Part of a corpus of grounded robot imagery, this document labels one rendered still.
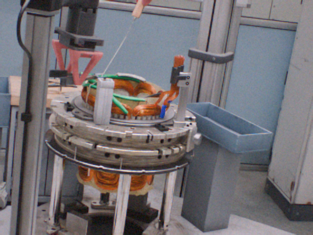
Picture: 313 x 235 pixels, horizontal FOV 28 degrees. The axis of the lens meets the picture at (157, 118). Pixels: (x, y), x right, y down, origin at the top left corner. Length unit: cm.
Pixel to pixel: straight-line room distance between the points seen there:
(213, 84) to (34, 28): 98
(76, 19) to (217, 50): 62
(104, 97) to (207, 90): 59
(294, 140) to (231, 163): 216
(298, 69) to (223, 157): 225
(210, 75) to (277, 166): 218
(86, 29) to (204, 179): 52
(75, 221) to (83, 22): 43
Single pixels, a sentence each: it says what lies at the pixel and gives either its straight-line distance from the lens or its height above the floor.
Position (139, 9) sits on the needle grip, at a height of 132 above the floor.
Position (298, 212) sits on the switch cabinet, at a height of 5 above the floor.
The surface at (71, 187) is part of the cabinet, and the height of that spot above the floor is 83.
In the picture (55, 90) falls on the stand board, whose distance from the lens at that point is 157.
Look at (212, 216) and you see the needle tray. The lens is 157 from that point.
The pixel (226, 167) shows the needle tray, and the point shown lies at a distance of 153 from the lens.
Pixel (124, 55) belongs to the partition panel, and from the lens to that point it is 366.
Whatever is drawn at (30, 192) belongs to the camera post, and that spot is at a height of 110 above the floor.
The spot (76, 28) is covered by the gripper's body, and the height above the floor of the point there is 127.
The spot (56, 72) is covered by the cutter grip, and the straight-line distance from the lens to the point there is 129.
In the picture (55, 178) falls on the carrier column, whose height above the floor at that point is 93.
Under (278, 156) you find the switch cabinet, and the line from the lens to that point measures 388.
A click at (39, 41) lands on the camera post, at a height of 132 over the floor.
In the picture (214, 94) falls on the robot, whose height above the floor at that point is 106.
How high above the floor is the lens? 147
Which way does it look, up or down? 16 degrees down
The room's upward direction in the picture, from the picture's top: 8 degrees clockwise
